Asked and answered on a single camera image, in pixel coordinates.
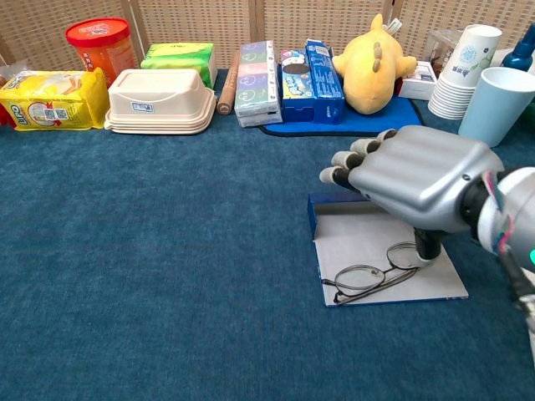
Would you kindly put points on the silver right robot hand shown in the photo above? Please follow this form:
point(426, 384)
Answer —
point(418, 175)

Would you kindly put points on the thin metal-framed eyeglasses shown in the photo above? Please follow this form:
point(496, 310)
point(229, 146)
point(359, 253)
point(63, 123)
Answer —
point(359, 280)

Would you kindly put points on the blue cloth mat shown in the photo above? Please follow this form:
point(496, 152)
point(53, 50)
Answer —
point(355, 123)

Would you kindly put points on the small white box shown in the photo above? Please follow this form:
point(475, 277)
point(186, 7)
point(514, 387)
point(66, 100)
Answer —
point(418, 87)

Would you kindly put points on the light blue plastic cup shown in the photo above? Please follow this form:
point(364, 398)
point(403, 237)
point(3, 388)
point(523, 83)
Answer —
point(489, 108)

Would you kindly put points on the yellow plush toy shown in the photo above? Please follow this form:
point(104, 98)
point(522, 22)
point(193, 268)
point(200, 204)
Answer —
point(370, 71)

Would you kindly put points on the stack of white paper cups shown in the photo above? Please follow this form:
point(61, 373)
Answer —
point(464, 62)

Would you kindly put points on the clear pack brown snacks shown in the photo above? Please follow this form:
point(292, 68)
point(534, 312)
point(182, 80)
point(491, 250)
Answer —
point(439, 46)

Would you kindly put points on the dark blue carton box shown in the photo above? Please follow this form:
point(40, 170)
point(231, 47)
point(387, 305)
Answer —
point(326, 79)

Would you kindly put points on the blue yellow cookie box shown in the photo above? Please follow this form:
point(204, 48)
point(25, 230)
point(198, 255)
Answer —
point(296, 83)

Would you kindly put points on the dark blue spray bottle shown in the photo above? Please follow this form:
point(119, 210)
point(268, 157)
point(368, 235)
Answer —
point(520, 52)

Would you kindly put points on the pastel multicolour tissue pack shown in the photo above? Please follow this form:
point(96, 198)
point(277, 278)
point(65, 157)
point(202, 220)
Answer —
point(256, 83)

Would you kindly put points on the wooden rolling pin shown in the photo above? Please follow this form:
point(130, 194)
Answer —
point(227, 92)

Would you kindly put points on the green tissue pack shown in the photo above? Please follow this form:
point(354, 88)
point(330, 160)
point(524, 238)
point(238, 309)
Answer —
point(179, 56)

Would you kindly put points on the beige plastic lunch box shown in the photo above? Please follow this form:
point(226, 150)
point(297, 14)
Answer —
point(159, 100)

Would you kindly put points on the woven rattan folding screen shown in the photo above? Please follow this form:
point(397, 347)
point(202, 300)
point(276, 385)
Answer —
point(196, 21)

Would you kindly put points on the orange tub with red lid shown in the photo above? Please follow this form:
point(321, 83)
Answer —
point(102, 46)

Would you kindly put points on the yellow biscuit pack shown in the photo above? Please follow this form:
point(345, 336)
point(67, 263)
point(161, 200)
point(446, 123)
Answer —
point(54, 100)

